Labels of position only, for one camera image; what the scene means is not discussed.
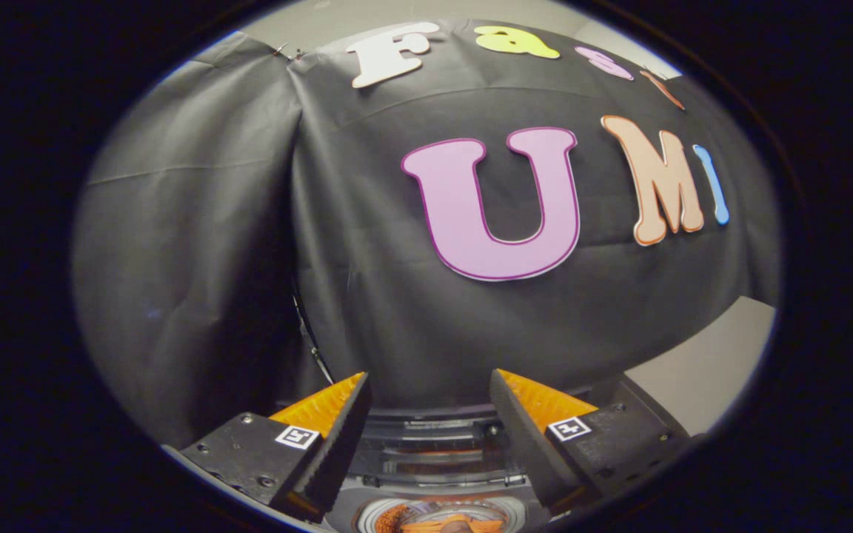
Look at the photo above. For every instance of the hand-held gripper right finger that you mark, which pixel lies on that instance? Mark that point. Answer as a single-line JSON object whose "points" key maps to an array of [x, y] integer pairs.
{"points": [[523, 444]]}

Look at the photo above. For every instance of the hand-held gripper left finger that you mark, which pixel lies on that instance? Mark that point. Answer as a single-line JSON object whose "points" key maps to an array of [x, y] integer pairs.
{"points": [[334, 444]]}

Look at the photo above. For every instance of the dark washing machine lid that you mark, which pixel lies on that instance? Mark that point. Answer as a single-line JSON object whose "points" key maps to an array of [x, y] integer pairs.
{"points": [[434, 444]]}

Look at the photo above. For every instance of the grey washing machine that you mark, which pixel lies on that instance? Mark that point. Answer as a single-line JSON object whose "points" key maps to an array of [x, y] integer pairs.
{"points": [[434, 500]]}

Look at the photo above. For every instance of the orange clothes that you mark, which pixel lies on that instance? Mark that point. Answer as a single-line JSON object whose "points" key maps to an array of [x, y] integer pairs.
{"points": [[434, 522]]}

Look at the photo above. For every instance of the white cabinet with grey top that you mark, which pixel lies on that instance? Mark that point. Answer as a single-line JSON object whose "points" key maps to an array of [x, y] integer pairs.
{"points": [[708, 363]]}

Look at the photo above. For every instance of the black backdrop cloth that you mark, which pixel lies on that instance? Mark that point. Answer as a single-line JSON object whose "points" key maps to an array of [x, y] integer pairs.
{"points": [[212, 222]]}

